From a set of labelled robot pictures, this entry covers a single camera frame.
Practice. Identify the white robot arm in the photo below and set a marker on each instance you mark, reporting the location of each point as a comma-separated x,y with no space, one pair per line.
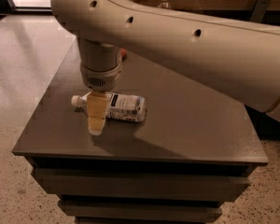
240,59

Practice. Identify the lower grey drawer front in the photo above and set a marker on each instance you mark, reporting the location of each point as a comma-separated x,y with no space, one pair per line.
140,212

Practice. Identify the grey drawer cabinet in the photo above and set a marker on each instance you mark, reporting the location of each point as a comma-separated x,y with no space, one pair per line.
189,130

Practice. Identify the red orange apple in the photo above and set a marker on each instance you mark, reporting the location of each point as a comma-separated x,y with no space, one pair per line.
123,53

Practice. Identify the right grey metal bracket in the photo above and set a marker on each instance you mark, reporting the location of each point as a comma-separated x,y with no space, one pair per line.
259,10

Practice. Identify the clear upright water bottle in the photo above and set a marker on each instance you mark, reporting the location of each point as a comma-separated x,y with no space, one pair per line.
164,4

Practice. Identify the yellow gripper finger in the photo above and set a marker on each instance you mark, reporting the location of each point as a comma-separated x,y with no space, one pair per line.
96,107

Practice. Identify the upper grey drawer front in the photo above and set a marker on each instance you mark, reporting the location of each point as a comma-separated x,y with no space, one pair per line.
141,186

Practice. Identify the blue label plastic bottle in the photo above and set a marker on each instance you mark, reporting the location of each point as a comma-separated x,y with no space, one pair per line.
120,106

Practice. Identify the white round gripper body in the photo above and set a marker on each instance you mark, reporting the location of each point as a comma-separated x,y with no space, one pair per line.
100,77

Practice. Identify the grey drawer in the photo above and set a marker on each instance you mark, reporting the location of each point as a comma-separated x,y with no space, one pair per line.
140,212
141,186

